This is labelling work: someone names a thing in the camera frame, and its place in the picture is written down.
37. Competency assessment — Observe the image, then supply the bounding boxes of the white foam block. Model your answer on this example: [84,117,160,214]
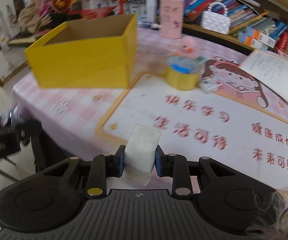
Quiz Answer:
[122,125,161,186]

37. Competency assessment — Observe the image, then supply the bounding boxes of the yellow tape roll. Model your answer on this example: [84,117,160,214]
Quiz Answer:
[165,55,206,91]

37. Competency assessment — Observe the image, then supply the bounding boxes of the blue bag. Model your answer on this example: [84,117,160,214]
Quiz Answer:
[170,64,198,74]

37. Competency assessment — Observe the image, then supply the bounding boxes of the pink cartoon table mat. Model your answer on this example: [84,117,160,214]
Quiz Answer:
[13,29,288,191]

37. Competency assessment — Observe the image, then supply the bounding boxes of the white staples box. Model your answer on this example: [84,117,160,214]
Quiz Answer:
[199,78,222,94]

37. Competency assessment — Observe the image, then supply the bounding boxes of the black yamaha keyboard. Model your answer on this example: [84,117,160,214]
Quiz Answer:
[8,33,44,48]

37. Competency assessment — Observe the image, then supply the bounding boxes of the yellow cardboard box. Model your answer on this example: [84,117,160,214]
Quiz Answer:
[25,14,137,89]

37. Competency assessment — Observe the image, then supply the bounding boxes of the pink chick plush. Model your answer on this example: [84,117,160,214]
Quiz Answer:
[177,36,196,58]

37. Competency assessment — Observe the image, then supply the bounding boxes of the beige cloth pile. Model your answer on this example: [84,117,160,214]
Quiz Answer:
[18,0,52,34]

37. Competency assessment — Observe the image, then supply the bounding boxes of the open text book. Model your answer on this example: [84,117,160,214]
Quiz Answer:
[239,49,288,103]

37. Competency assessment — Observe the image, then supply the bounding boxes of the orange blue medicine box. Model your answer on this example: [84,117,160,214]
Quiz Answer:
[246,27,276,48]
[238,32,268,50]

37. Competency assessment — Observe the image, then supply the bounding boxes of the white quilted pearl handbag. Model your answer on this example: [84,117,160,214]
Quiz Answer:
[200,2,231,35]

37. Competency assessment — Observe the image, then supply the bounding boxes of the pink sticker cylinder holder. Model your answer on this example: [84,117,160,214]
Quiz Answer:
[160,0,184,40]

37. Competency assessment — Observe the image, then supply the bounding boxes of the wooden bookshelf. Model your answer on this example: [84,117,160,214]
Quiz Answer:
[156,0,288,61]

